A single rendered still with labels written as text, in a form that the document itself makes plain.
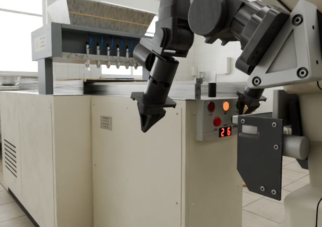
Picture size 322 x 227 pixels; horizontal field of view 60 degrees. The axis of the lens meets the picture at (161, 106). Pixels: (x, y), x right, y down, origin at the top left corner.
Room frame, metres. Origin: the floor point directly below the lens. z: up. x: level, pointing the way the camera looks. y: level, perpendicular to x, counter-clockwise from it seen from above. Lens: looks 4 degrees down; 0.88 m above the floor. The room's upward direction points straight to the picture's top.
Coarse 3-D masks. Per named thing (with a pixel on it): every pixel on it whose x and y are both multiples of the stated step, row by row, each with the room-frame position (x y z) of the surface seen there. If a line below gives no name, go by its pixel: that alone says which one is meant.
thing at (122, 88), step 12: (84, 84) 1.51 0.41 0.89; (96, 84) 1.40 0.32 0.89; (108, 84) 1.31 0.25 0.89; (120, 84) 1.23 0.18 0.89; (132, 84) 1.15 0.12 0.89; (144, 84) 1.09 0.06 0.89; (180, 84) 0.94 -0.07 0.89; (192, 84) 0.90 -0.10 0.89; (180, 96) 0.94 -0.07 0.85; (192, 96) 0.89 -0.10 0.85
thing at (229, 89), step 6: (204, 84) 1.24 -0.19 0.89; (216, 84) 1.19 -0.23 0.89; (222, 84) 1.16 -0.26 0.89; (228, 84) 1.14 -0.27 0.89; (234, 84) 1.12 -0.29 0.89; (240, 84) 1.09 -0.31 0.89; (246, 84) 1.07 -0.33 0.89; (204, 90) 1.24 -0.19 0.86; (216, 90) 1.19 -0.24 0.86; (222, 90) 1.16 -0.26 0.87; (228, 90) 1.14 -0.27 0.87; (234, 90) 1.12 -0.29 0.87; (228, 96) 1.14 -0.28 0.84; (234, 96) 1.12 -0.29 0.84
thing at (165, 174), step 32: (96, 96) 1.38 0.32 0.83; (128, 96) 1.16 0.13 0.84; (224, 96) 1.14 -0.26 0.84; (96, 128) 1.38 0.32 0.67; (128, 128) 1.16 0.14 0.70; (160, 128) 1.00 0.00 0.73; (192, 128) 0.92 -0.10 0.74; (96, 160) 1.39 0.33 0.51; (128, 160) 1.16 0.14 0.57; (160, 160) 1.00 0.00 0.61; (192, 160) 0.92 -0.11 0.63; (224, 160) 1.04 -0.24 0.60; (96, 192) 1.39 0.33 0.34; (128, 192) 1.16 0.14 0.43; (160, 192) 1.00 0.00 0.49; (192, 192) 0.92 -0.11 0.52; (224, 192) 1.04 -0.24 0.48; (96, 224) 1.40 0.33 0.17; (128, 224) 1.17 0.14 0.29; (160, 224) 1.00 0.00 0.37; (192, 224) 0.93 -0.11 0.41; (224, 224) 1.04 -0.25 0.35
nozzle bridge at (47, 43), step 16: (32, 32) 1.54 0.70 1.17; (48, 32) 1.34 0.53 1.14; (64, 32) 1.44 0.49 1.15; (80, 32) 1.46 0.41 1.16; (96, 32) 1.46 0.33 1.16; (112, 32) 1.52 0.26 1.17; (32, 48) 1.54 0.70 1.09; (48, 48) 1.34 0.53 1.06; (64, 48) 1.44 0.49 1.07; (80, 48) 1.49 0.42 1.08; (112, 48) 1.61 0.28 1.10; (128, 48) 1.68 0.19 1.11; (48, 64) 1.40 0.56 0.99; (112, 64) 1.79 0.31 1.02; (48, 80) 1.40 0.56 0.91
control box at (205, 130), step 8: (200, 104) 0.92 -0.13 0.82; (208, 104) 0.93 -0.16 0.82; (216, 104) 0.96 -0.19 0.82; (232, 104) 1.01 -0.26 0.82; (200, 112) 0.92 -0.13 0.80; (208, 112) 0.93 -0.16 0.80; (216, 112) 0.96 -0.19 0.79; (224, 112) 0.98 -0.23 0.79; (232, 112) 1.02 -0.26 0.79; (200, 120) 0.92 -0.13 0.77; (208, 120) 0.93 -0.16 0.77; (224, 120) 0.98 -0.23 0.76; (200, 128) 0.92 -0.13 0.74; (208, 128) 0.93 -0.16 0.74; (216, 128) 0.96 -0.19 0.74; (224, 128) 0.98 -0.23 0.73; (232, 128) 1.02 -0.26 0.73; (200, 136) 0.92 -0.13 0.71; (208, 136) 0.93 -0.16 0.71; (216, 136) 0.96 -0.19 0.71; (224, 136) 0.99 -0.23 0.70
